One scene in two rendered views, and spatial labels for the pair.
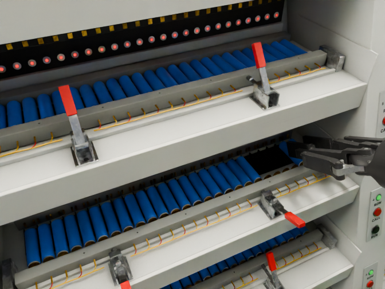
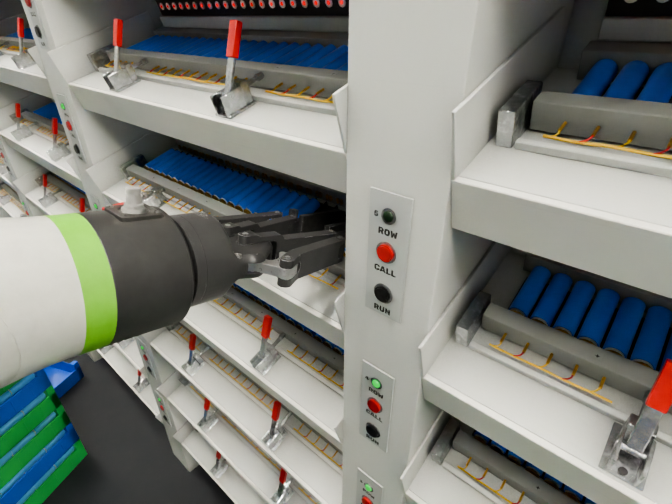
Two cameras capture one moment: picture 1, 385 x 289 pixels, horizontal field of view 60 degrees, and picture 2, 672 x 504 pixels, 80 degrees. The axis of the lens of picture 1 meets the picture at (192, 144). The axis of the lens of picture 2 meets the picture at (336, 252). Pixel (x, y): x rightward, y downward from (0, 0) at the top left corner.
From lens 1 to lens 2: 67 cm
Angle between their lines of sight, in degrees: 54
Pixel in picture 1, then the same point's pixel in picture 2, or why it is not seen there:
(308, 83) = (306, 115)
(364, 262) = (358, 459)
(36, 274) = (133, 171)
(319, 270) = (312, 401)
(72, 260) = (147, 176)
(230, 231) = not seen: hidden behind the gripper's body
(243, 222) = not seen: hidden behind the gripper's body
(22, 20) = not seen: outside the picture
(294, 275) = (293, 375)
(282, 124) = (237, 148)
